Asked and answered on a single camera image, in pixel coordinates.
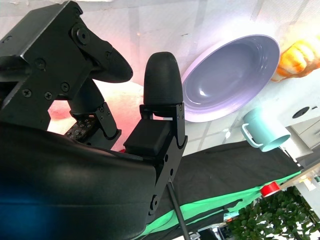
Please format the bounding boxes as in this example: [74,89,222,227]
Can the green cloth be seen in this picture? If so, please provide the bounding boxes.
[144,166,305,235]

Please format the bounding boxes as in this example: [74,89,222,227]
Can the pink plush pig doll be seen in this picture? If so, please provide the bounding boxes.
[46,79,146,154]

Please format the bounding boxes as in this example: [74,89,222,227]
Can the orange white striped pumpkin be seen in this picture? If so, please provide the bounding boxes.
[270,36,320,83]

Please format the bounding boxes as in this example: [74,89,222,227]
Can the red tape roll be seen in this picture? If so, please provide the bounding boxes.
[259,181,282,199]

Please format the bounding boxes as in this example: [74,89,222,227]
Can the black table grommet hole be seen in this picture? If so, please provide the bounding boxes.
[291,105,311,120]

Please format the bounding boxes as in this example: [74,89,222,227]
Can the lavender round plate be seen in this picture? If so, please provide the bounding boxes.
[181,34,281,124]

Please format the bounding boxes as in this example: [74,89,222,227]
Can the light teal mug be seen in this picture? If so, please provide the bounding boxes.
[240,107,292,153]

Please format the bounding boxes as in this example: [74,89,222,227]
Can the green leafy plant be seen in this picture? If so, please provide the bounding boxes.
[225,186,320,240]

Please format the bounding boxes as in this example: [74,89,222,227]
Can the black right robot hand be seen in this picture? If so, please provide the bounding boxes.
[0,0,189,240]

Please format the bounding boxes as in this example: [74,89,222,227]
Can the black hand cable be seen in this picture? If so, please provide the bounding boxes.
[166,177,191,240]

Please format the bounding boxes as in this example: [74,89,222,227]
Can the black backdrop cloth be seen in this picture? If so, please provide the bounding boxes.
[147,139,305,227]

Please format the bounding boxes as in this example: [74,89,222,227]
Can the grey drawer cabinet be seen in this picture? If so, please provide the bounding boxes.
[284,119,320,161]

